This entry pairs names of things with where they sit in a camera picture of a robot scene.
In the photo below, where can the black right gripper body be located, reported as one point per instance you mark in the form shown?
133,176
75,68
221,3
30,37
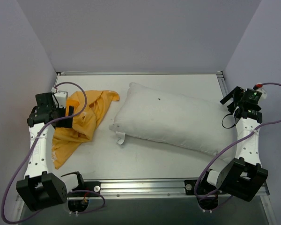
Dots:
235,99

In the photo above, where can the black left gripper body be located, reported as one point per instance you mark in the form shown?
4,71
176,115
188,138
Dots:
61,115

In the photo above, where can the yellow Mickey Mouse pillowcase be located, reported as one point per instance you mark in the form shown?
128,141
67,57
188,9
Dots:
67,140

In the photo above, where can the white pillow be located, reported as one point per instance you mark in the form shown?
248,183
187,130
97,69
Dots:
175,119

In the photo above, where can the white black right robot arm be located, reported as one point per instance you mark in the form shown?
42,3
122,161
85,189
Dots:
244,175

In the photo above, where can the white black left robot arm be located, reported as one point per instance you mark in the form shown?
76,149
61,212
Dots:
41,136

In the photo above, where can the white pillow tag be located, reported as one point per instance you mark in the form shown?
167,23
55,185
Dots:
121,137

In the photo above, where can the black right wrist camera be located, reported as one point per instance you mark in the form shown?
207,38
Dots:
254,96

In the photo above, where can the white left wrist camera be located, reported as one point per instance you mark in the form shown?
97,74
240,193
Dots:
59,97

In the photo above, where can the aluminium right frame rail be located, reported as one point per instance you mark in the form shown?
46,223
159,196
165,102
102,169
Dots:
222,82

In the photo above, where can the aluminium frame rail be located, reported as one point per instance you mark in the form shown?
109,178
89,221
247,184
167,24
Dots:
222,82
142,187

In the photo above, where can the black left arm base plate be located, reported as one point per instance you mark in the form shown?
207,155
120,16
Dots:
94,186

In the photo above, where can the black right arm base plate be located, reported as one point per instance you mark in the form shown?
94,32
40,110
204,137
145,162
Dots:
203,188

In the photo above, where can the aluminium front frame rail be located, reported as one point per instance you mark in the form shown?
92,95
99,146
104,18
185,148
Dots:
142,187

